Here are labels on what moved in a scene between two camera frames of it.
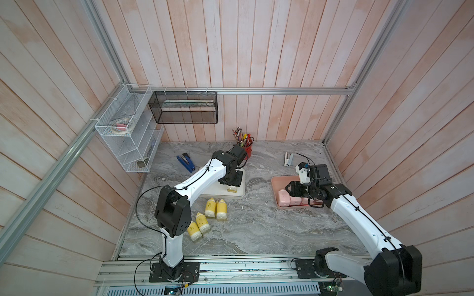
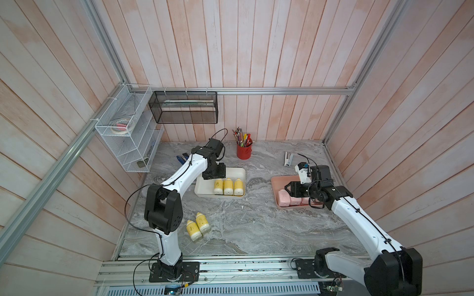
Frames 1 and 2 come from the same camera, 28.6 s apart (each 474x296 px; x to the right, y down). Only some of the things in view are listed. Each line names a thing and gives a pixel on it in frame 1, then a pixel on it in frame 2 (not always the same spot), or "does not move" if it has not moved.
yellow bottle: [221, 214] → [228, 187]
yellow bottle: [194, 231] does not move
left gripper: [236, 182] → [221, 173]
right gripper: [294, 190] does not move
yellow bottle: [210, 208] → [218, 185]
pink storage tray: [280, 182] does not move
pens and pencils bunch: [242, 140] does not move
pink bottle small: [284, 198] does not move
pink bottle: [296, 201] does not move
